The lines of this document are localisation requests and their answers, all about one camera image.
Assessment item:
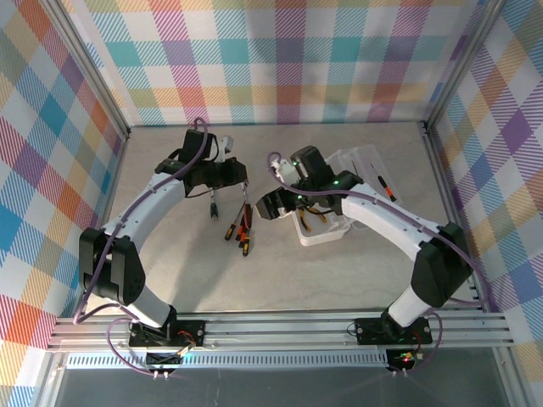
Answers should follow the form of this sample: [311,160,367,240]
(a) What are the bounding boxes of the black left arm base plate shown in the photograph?
[128,320,207,349]

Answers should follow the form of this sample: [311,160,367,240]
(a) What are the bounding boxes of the clear white plastic toolbox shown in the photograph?
[290,143,402,248]

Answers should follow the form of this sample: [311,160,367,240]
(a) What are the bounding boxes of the yellow black handled screwdriver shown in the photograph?
[240,209,255,258]
[223,202,249,242]

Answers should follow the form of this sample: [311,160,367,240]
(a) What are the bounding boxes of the aluminium frame post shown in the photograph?
[42,0,132,141]
[423,0,510,132]

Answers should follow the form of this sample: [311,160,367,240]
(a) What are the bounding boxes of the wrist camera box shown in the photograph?
[271,157,300,184]
[218,135,235,163]

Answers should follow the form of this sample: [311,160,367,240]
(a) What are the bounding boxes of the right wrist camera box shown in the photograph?
[271,157,300,184]

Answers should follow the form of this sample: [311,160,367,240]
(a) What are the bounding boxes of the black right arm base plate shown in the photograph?
[354,315,434,345]

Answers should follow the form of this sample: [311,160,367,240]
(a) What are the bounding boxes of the aluminium side rail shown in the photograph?
[423,122,489,315]
[76,131,131,317]

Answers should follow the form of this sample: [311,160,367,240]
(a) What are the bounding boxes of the slotted white cable duct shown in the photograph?
[65,349,389,370]

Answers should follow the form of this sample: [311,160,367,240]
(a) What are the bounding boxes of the aluminium rail beam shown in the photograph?
[46,311,517,353]

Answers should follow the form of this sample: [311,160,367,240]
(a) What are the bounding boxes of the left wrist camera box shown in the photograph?
[218,135,235,163]

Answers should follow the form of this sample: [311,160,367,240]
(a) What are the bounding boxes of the yellow handled long-nose pliers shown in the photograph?
[295,202,328,232]

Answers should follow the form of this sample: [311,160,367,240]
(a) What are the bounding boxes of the black controller board box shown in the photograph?
[146,351,186,370]
[385,349,425,372]

